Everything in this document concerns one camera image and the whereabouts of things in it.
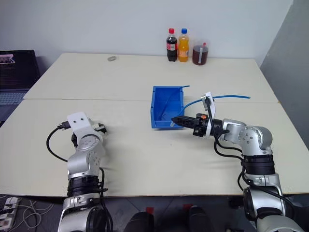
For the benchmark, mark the jar of dark liquid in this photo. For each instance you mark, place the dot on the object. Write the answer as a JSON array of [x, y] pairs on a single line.
[[200, 54]]

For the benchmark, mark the dark rounded shape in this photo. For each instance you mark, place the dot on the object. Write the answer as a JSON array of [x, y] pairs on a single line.
[[200, 218], [140, 222]]

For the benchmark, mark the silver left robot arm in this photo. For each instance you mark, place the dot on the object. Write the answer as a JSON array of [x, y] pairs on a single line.
[[80, 164]]

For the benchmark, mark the blue plastic bin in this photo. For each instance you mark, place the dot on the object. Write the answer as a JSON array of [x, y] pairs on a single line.
[[160, 106]]

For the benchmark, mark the white coupler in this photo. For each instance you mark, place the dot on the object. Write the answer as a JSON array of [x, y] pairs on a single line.
[[172, 124]]

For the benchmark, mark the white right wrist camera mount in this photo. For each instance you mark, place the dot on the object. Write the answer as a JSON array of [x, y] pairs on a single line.
[[209, 101]]

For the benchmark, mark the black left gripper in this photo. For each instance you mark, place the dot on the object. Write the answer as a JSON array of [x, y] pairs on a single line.
[[101, 128]]

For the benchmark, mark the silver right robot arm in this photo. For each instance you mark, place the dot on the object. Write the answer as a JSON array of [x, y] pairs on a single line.
[[253, 140]]

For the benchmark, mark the red tag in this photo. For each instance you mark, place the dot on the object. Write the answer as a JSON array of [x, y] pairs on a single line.
[[150, 209]]

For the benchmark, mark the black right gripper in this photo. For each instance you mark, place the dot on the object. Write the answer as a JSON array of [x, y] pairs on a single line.
[[200, 126]]

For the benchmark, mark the orange soda bottle blue cap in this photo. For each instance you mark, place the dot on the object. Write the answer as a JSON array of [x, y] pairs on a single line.
[[183, 48]]

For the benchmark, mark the white power strip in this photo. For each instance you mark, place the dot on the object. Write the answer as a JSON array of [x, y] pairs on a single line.
[[8, 210]]

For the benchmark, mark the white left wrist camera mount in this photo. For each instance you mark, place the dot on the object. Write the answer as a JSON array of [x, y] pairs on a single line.
[[78, 123]]

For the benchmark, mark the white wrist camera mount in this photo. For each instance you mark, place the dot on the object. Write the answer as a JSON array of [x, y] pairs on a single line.
[[78, 123], [209, 101]]

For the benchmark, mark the black laptop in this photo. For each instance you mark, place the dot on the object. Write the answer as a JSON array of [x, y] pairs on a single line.
[[17, 70]]

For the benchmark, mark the cola bottle red cap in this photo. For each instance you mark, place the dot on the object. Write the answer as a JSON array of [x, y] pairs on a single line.
[[171, 48]]

